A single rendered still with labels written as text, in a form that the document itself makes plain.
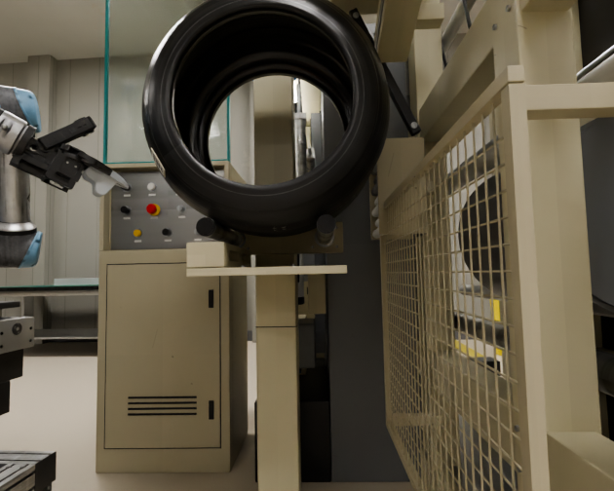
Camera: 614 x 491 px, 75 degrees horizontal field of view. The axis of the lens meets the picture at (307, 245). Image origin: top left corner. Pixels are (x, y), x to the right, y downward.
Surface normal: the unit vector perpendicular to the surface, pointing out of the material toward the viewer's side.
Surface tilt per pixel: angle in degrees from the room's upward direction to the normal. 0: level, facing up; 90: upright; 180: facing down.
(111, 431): 90
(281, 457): 90
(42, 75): 90
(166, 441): 90
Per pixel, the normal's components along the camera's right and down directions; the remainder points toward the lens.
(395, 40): 0.01, 0.93
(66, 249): -0.08, -0.07
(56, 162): 0.63, -0.01
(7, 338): 1.00, -0.03
